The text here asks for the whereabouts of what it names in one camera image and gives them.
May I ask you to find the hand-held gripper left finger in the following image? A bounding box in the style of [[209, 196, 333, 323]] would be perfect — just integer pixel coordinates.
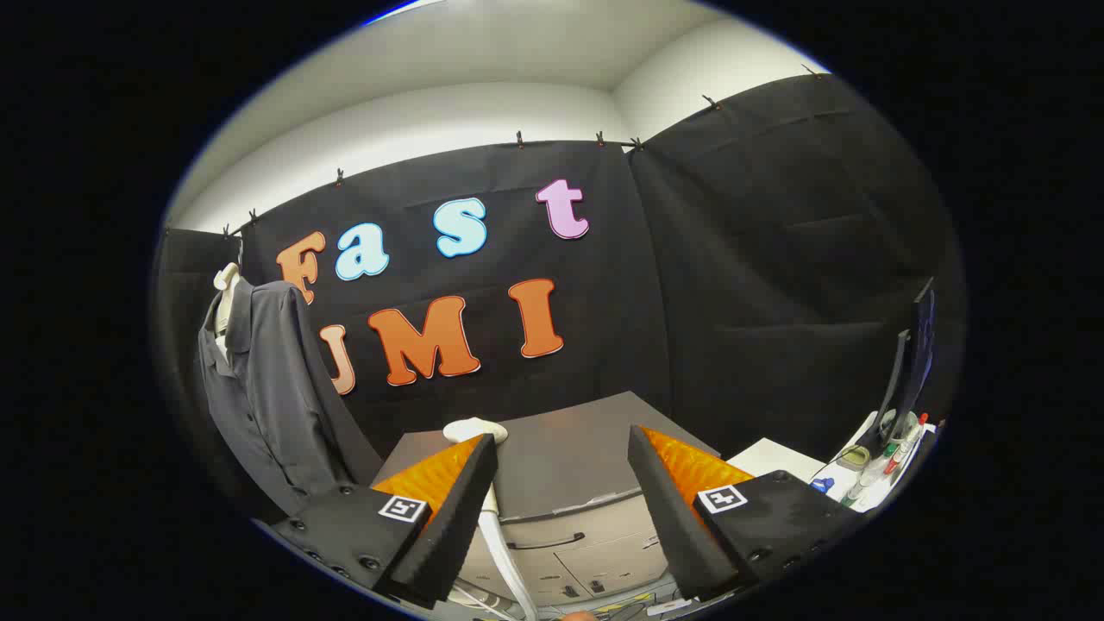
[[270, 434, 499, 609]]

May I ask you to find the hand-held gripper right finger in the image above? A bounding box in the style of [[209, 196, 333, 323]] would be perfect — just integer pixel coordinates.
[[628, 424, 863, 602]]

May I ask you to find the grey button shirt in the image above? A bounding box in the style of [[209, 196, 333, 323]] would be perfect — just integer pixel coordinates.
[[197, 278, 385, 517]]

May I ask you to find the grey drawer cabinet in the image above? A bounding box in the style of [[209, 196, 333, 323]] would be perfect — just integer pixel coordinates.
[[373, 391, 722, 606]]

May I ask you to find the green-capped bottle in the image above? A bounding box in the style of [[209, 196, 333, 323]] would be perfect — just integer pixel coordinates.
[[844, 444, 898, 507]]

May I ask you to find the white side table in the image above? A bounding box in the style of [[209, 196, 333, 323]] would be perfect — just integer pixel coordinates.
[[811, 412, 943, 515]]

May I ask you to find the black backdrop cloth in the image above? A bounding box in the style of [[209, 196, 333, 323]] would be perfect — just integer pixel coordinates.
[[155, 73, 967, 518]]

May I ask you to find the red-capped bottle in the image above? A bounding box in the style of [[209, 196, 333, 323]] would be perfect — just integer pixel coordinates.
[[884, 412, 931, 477]]

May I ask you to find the black monitor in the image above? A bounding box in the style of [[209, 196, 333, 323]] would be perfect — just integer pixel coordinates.
[[878, 278, 938, 442]]

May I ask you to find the cream mannequin torso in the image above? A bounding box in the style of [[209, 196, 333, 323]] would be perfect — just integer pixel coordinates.
[[212, 262, 242, 361]]

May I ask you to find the row of black clips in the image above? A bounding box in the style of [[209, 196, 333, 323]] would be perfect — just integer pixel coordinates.
[[221, 64, 822, 239]]

